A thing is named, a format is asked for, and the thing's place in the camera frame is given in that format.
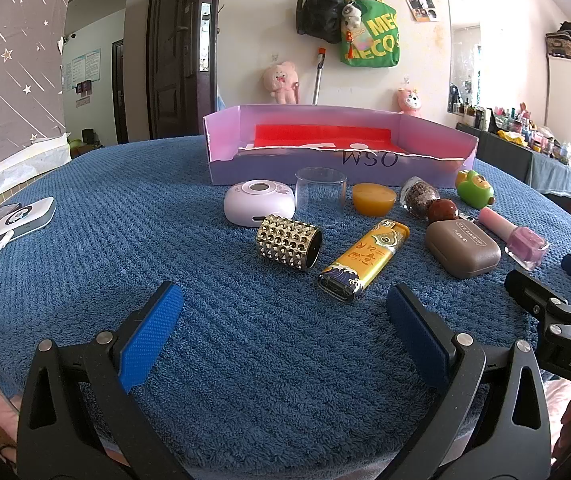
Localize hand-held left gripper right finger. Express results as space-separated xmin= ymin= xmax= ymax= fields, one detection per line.
xmin=385 ymin=284 xmax=553 ymax=480

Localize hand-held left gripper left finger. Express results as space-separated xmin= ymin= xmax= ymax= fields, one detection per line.
xmin=16 ymin=281 xmax=191 ymax=480

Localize pink nail polish bottle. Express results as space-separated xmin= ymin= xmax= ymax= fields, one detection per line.
xmin=478 ymin=206 xmax=551 ymax=271

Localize brown eye shadow case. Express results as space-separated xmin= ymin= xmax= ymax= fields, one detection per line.
xmin=424 ymin=220 xmax=502 ymax=279

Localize yellow printed lighter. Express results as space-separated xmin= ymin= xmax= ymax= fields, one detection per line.
xmin=315 ymin=220 xmax=410 ymax=303

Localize green capybara toy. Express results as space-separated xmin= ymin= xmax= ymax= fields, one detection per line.
xmin=455 ymin=169 xmax=495 ymax=210

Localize brown round bead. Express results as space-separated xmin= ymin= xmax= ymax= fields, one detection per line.
xmin=426 ymin=199 xmax=459 ymax=226

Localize glass bottle brown contents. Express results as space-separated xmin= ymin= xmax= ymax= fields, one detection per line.
xmin=399 ymin=176 xmax=441 ymax=220

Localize orange half sphere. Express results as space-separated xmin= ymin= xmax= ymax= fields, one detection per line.
xmin=352 ymin=182 xmax=397 ymax=217

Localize white round pocket device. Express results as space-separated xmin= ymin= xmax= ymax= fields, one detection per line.
xmin=224 ymin=180 xmax=297 ymax=228

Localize gold studded cylinder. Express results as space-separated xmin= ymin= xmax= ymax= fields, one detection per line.
xmin=256 ymin=215 xmax=323 ymax=272

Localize clear glass cup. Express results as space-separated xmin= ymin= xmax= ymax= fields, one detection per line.
xmin=294 ymin=167 xmax=349 ymax=226

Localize purple cardboard box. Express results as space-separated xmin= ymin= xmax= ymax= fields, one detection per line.
xmin=202 ymin=104 xmax=479 ymax=190

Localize blue table cloth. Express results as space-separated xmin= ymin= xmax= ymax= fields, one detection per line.
xmin=525 ymin=150 xmax=571 ymax=196

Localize dark cabinet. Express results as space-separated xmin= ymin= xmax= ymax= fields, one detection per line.
xmin=455 ymin=121 xmax=536 ymax=181

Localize cluttered side table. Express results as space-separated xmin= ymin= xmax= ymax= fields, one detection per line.
xmin=458 ymin=102 xmax=571 ymax=166

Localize clear plastic sheet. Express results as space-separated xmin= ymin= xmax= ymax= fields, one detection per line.
xmin=0 ymin=135 xmax=71 ymax=221

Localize red white paper liner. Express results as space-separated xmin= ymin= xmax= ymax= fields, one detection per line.
xmin=239 ymin=122 xmax=406 ymax=153

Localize pink horned plush toy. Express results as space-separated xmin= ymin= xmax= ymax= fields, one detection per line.
xmin=393 ymin=87 xmax=423 ymax=117

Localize metal mop pole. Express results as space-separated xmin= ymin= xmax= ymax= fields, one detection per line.
xmin=312 ymin=47 xmax=327 ymax=106

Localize dark brown door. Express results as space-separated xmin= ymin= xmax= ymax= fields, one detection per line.
xmin=146 ymin=0 xmax=221 ymax=137

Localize pink pig plush toy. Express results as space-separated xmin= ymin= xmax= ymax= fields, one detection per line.
xmin=262 ymin=60 xmax=300 ymax=105

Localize red tassel charm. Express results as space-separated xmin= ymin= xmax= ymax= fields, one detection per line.
xmin=344 ymin=30 xmax=361 ymax=63

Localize green tote bag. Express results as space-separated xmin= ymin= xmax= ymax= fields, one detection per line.
xmin=340 ymin=0 xmax=400 ymax=68

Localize grey star curtain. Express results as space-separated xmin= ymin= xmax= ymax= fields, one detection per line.
xmin=0 ymin=0 xmax=79 ymax=186

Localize black backpack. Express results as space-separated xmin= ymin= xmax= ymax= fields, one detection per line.
xmin=296 ymin=0 xmax=349 ymax=43

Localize wall mirror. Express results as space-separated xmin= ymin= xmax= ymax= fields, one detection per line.
xmin=447 ymin=0 xmax=482 ymax=116

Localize wall notice board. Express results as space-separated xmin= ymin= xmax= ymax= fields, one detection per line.
xmin=64 ymin=50 xmax=101 ymax=93

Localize white plush keychain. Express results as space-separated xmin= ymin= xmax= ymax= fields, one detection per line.
xmin=341 ymin=2 xmax=363 ymax=31

